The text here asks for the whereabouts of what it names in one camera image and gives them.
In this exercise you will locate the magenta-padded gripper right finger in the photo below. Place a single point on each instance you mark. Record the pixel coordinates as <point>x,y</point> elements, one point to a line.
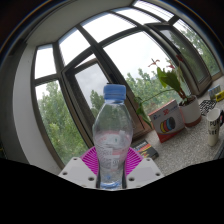
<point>146,170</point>

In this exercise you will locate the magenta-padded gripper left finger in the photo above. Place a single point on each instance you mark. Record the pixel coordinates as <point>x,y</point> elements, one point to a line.
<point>76,170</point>

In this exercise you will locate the dark box with coloured stripes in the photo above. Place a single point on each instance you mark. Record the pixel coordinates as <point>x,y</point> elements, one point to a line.
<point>146,149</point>

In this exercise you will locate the red and white printed box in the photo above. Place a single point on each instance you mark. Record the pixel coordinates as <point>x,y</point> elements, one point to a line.
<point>166,121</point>

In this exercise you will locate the dark-framed bay window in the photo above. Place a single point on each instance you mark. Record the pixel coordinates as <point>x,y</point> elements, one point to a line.
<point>66,80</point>

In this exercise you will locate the potted plant in white pot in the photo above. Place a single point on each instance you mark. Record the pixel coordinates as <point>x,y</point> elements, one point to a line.
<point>190,111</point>

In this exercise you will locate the black lattice trivet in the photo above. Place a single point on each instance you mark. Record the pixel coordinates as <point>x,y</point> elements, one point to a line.
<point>207,106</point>

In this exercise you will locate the clear blue-capped water bottle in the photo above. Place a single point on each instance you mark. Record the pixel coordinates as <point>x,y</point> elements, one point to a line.
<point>112,133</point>

